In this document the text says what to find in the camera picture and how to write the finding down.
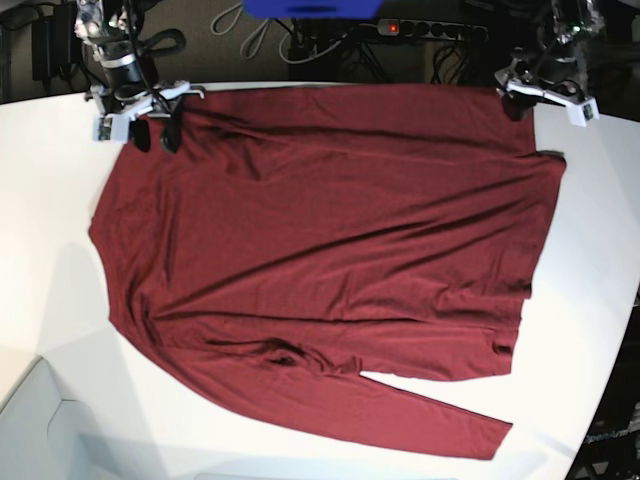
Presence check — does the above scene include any dark red long-sleeve t-shirt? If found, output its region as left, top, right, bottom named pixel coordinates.
left=89, top=84, right=566, bottom=460

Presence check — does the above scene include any white cable loop on floor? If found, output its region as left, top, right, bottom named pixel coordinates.
left=239, top=19, right=274, bottom=62

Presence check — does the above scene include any black device on floor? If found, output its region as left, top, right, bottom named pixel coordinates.
left=31, top=2, right=81, bottom=82

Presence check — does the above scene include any blue box at top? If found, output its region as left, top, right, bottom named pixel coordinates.
left=242, top=0, right=382, bottom=19

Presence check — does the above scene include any black power strip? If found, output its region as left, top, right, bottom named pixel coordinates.
left=367, top=19, right=489, bottom=43

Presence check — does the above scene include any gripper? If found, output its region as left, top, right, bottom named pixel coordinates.
left=500, top=49, right=590, bottom=96
left=97, top=47, right=183, bottom=154

